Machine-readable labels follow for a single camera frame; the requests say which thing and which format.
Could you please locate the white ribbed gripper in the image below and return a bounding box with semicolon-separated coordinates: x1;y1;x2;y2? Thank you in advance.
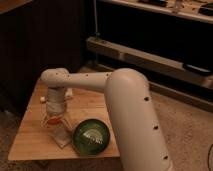
41;88;72;130

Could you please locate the white sponge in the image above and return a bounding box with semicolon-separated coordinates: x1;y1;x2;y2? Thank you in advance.
52;129;72;148

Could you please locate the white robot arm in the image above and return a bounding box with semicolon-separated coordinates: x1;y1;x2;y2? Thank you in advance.
41;68;175;171

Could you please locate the small orange object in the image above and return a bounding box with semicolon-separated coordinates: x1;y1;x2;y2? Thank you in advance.
47;118;61;125

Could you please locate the white patterned small object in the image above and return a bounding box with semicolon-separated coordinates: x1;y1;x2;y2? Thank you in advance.
65;89;73;99

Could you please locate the wooden table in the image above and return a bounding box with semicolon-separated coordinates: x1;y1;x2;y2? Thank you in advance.
8;80;119;160

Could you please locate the vertical metal pole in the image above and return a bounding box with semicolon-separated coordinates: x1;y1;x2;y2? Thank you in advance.
93;0;100;40

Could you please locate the upper workbench shelf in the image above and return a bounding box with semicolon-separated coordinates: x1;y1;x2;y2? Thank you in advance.
102;0;213;24

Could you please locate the long metal shelf rail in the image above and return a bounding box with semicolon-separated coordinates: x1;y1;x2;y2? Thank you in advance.
86;37;213;90

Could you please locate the black object on rail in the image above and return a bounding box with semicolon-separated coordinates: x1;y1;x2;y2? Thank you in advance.
182;63;213;76

